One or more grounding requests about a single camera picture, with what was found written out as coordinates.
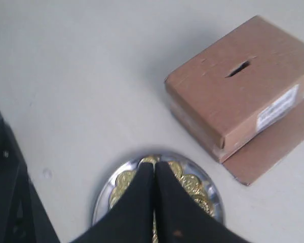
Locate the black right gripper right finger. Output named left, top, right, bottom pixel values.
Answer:
left=155, top=162, right=248, bottom=242

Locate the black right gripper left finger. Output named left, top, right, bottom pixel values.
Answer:
left=74, top=163, right=155, bottom=242

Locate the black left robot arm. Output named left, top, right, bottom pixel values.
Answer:
left=0, top=113, right=59, bottom=242

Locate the cardboard box with slot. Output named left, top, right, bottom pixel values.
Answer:
left=165, top=16, right=304, bottom=186

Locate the round steel plate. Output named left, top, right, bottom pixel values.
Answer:
left=91, top=150, right=225, bottom=225

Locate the gold coin right upper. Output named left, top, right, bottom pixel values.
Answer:
left=180, top=174, right=203, bottom=195

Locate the gold coin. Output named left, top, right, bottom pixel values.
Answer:
left=168, top=161, right=183, bottom=180
left=140, top=155, right=160, bottom=165
left=180, top=174, right=203, bottom=195
left=116, top=170, right=136, bottom=190

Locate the gold coin top left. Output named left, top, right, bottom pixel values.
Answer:
left=116, top=170, right=136, bottom=190

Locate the gold coin top right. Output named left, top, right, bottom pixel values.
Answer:
left=168, top=161, right=183, bottom=180

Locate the gold coin top centre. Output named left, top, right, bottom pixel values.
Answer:
left=140, top=155, right=160, bottom=165

